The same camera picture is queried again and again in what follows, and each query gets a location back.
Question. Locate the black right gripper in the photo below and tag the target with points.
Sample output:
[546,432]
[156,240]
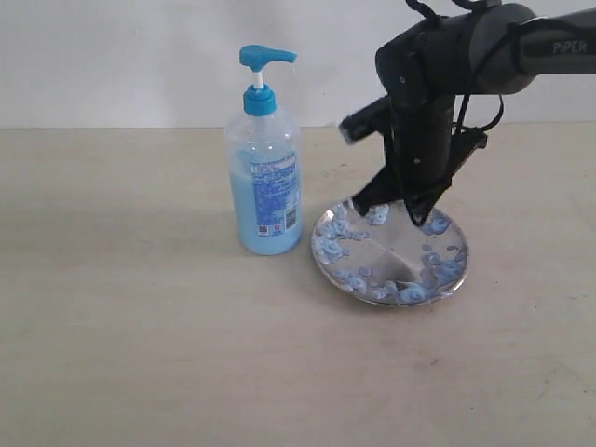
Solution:
[426,150]

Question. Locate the blue pump soap bottle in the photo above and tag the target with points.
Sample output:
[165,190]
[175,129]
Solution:
[264,165]

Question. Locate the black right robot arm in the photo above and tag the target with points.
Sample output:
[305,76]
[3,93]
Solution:
[430,72]

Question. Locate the round steel plate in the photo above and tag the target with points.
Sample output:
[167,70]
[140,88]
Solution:
[383,259]

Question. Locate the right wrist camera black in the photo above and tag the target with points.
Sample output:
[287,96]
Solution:
[375,117]

